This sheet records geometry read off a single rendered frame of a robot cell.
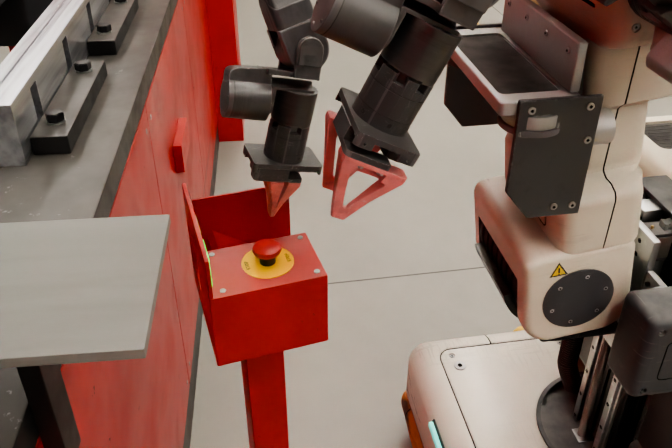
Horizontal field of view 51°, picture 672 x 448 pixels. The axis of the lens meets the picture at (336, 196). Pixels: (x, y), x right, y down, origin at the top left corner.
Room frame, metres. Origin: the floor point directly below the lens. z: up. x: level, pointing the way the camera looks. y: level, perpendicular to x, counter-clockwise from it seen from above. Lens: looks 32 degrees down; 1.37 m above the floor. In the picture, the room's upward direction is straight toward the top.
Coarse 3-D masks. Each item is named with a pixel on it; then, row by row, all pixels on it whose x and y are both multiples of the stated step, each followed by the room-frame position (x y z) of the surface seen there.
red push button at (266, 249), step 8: (264, 240) 0.77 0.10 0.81; (272, 240) 0.77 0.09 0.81; (256, 248) 0.76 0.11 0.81; (264, 248) 0.76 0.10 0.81; (272, 248) 0.76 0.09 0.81; (280, 248) 0.76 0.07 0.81; (256, 256) 0.75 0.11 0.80; (264, 256) 0.74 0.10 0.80; (272, 256) 0.75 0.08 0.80; (264, 264) 0.75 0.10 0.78; (272, 264) 0.76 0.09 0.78
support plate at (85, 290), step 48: (0, 240) 0.51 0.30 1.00; (48, 240) 0.51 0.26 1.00; (96, 240) 0.51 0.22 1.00; (144, 240) 0.51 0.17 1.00; (0, 288) 0.44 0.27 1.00; (48, 288) 0.44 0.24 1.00; (96, 288) 0.44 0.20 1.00; (144, 288) 0.44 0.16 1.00; (0, 336) 0.39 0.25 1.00; (48, 336) 0.39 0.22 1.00; (96, 336) 0.39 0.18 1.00; (144, 336) 0.39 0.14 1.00
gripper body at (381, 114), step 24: (384, 72) 0.58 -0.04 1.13; (336, 96) 0.64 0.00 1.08; (360, 96) 0.59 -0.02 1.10; (384, 96) 0.57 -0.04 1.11; (408, 96) 0.57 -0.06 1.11; (360, 120) 0.57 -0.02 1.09; (384, 120) 0.57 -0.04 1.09; (408, 120) 0.58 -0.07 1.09; (360, 144) 0.54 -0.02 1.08; (384, 144) 0.55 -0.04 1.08; (408, 144) 0.57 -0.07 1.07
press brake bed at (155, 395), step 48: (192, 0) 2.14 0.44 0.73; (192, 48) 2.00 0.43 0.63; (192, 96) 1.86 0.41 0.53; (144, 144) 1.10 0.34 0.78; (192, 144) 1.74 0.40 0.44; (144, 192) 1.04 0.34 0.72; (192, 192) 1.62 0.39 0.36; (192, 288) 1.40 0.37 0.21; (192, 336) 1.30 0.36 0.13; (96, 384) 0.60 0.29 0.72; (144, 384) 0.80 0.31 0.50; (192, 384) 1.21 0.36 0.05; (96, 432) 0.56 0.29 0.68; (144, 432) 0.75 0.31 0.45
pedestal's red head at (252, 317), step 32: (256, 192) 0.90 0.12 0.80; (192, 224) 0.78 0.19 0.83; (224, 224) 0.89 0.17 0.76; (256, 224) 0.90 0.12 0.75; (288, 224) 0.92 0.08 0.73; (192, 256) 0.87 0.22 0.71; (224, 256) 0.78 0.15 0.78; (224, 288) 0.71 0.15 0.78; (256, 288) 0.71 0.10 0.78; (288, 288) 0.72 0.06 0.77; (320, 288) 0.73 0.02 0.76; (224, 320) 0.69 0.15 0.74; (256, 320) 0.70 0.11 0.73; (288, 320) 0.72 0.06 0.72; (320, 320) 0.73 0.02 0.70; (224, 352) 0.69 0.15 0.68; (256, 352) 0.70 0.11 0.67
